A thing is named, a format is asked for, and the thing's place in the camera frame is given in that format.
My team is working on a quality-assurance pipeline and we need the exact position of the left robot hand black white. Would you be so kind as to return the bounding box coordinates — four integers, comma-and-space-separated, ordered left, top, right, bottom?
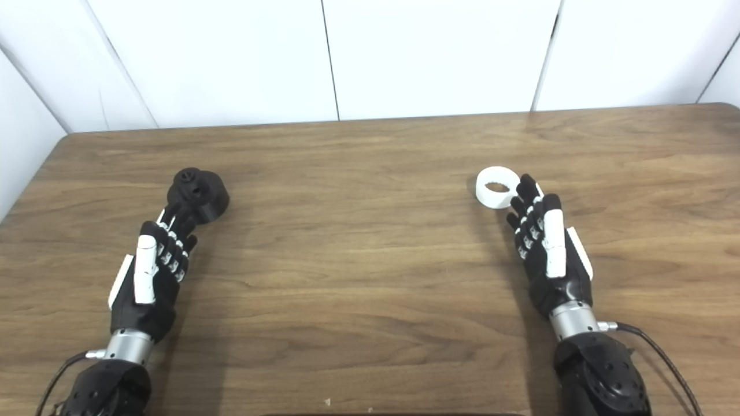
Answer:
108, 203, 198, 343

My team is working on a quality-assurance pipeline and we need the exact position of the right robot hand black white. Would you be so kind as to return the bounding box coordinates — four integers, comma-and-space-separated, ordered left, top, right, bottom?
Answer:
506, 173, 594, 318

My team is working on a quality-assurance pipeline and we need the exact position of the white plastic ring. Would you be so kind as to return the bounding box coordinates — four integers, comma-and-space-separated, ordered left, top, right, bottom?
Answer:
475, 166, 521, 210

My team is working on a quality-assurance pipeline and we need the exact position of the round black plastic part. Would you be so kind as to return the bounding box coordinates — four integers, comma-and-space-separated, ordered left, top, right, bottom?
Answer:
166, 168, 231, 225

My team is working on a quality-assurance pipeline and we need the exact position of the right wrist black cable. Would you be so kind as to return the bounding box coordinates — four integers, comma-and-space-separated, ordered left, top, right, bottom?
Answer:
598, 321, 704, 416

